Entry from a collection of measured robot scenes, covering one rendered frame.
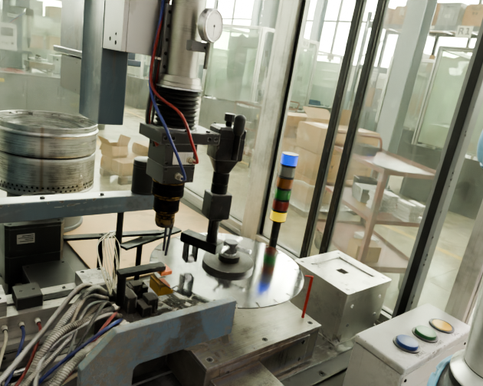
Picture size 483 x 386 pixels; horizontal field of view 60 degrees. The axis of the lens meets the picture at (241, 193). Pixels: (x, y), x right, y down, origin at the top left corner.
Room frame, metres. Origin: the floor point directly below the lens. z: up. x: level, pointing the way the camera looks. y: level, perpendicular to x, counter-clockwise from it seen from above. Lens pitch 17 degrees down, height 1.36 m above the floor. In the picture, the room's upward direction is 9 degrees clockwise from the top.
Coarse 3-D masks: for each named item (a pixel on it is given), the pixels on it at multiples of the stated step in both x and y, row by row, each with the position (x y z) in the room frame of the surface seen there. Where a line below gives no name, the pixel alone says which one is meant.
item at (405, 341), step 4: (400, 336) 0.71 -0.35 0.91; (404, 336) 0.71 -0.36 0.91; (408, 336) 0.71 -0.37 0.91; (396, 340) 0.70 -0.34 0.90; (400, 340) 0.70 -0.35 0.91; (404, 340) 0.70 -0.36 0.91; (408, 340) 0.70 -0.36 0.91; (412, 340) 0.70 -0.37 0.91; (400, 344) 0.69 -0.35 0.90; (404, 344) 0.69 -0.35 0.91; (408, 344) 0.69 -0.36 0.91; (412, 344) 0.69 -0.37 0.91; (416, 344) 0.69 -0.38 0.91; (408, 348) 0.68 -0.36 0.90; (412, 348) 0.68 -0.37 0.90; (416, 348) 0.69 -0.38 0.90
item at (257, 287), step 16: (176, 240) 0.89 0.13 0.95; (256, 240) 0.96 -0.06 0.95; (160, 256) 0.80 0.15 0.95; (176, 256) 0.81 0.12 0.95; (256, 256) 0.87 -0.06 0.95; (272, 256) 0.89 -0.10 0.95; (176, 272) 0.74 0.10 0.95; (192, 272) 0.75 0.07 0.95; (208, 272) 0.76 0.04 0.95; (256, 272) 0.79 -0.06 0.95; (272, 272) 0.81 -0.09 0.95; (288, 272) 0.82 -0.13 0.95; (176, 288) 0.68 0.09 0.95; (192, 288) 0.69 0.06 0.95; (208, 288) 0.70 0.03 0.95; (224, 288) 0.71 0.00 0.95; (240, 288) 0.72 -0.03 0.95; (256, 288) 0.73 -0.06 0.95; (272, 288) 0.74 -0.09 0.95; (288, 288) 0.75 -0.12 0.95; (240, 304) 0.66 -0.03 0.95; (256, 304) 0.67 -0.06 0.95; (272, 304) 0.68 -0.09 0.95
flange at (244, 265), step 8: (208, 256) 0.81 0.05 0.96; (216, 256) 0.82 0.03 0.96; (224, 256) 0.79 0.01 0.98; (240, 256) 0.84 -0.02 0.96; (208, 264) 0.78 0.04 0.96; (216, 264) 0.78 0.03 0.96; (224, 264) 0.78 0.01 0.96; (232, 264) 0.79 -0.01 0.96; (240, 264) 0.80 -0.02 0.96; (248, 264) 0.80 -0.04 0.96; (216, 272) 0.76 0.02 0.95; (224, 272) 0.76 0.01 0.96; (232, 272) 0.76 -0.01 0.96; (240, 272) 0.77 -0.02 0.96; (248, 272) 0.78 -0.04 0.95
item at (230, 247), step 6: (222, 240) 0.82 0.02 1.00; (228, 240) 0.81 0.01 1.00; (234, 240) 0.82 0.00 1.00; (240, 240) 0.84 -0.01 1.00; (228, 246) 0.80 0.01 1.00; (234, 246) 0.80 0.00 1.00; (240, 246) 0.80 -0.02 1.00; (222, 252) 0.77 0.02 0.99; (228, 252) 0.80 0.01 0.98; (234, 252) 0.80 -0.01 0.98; (246, 252) 0.79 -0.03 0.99
